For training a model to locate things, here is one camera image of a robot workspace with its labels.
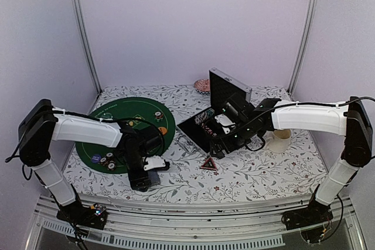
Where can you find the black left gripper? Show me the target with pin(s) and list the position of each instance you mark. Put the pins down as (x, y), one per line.
(133, 178)

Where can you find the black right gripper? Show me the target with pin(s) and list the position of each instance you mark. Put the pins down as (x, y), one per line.
(229, 147)

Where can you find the green and red chip stack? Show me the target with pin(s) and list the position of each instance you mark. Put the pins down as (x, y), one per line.
(108, 161)

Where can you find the orange big blind button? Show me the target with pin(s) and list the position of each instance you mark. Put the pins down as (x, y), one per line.
(163, 130)

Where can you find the small green chip stack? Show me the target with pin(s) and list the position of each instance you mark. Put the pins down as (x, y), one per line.
(158, 115)

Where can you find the blue playing card deck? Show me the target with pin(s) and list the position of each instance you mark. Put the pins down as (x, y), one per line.
(154, 178)

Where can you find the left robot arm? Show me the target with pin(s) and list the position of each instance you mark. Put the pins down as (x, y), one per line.
(141, 149)

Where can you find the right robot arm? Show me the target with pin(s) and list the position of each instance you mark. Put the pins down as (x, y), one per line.
(348, 119)

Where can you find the black red triangle token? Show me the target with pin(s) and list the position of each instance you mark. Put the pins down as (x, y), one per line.
(209, 164)

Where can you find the red dice row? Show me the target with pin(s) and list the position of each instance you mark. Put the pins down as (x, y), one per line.
(208, 130)

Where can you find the green round poker mat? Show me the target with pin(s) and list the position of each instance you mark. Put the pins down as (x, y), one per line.
(131, 107)

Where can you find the aluminium poker chip case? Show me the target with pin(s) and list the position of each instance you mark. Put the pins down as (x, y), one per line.
(222, 87)

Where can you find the white ribbed mug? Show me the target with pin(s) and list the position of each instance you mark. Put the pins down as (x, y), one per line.
(278, 141)

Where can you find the patterned ceramic bowl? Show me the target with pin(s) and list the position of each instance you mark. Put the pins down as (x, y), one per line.
(202, 86)

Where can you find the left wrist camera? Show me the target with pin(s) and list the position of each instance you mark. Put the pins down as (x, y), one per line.
(155, 163)

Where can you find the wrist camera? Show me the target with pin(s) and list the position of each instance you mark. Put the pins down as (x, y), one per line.
(226, 124)
(155, 163)

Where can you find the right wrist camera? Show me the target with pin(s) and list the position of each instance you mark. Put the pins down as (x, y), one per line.
(226, 124)

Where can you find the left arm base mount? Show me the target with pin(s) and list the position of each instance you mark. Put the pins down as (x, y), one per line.
(94, 216)

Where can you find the aluminium front rail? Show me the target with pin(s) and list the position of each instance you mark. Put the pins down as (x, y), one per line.
(243, 225)

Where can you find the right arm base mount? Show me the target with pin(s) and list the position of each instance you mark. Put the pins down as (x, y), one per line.
(314, 220)

